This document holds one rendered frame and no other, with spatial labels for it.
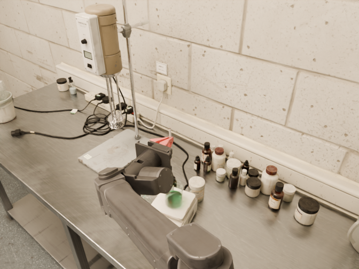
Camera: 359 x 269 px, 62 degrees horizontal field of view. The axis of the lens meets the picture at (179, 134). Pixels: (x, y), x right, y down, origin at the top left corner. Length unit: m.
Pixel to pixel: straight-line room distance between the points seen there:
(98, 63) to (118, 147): 0.45
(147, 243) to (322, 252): 0.77
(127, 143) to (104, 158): 0.14
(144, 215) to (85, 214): 0.68
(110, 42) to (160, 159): 0.51
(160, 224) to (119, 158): 0.91
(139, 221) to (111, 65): 0.76
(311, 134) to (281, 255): 0.43
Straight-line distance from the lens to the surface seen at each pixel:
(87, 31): 1.08
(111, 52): 1.12
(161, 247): 0.39
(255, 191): 1.17
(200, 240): 0.34
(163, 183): 0.66
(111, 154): 1.36
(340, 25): 1.02
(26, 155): 1.50
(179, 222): 0.99
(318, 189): 1.22
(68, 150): 1.46
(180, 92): 1.39
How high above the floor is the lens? 1.60
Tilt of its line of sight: 35 degrees down
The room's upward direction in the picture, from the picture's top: straight up
